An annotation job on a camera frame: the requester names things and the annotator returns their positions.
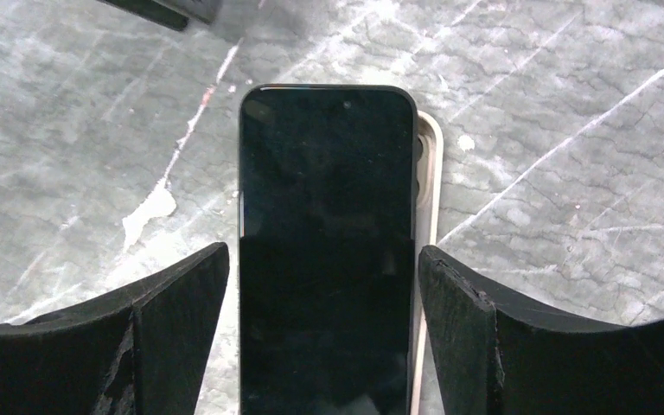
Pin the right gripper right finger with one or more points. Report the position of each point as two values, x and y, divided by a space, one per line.
498 351

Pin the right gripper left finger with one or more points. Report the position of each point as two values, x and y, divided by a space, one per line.
140 349

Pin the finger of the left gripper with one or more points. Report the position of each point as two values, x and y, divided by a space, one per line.
171 14

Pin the black smartphone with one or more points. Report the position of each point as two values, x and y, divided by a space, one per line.
327 197

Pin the beige phone case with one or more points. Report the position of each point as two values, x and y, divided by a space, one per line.
429 174

